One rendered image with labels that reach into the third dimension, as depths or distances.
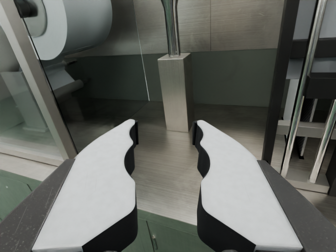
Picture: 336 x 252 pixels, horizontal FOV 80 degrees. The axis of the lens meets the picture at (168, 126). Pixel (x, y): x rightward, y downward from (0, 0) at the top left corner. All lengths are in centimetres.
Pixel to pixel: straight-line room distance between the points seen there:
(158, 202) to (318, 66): 44
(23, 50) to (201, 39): 62
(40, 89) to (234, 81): 71
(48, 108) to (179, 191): 41
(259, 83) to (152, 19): 52
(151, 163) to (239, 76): 53
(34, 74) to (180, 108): 44
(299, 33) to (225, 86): 53
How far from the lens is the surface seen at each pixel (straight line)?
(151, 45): 99
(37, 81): 61
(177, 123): 75
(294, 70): 47
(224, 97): 96
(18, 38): 59
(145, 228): 64
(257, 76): 92
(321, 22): 44
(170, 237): 62
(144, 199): 54
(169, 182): 56
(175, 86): 69
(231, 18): 88
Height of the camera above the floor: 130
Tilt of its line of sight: 29 degrees down
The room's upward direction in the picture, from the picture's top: 7 degrees counter-clockwise
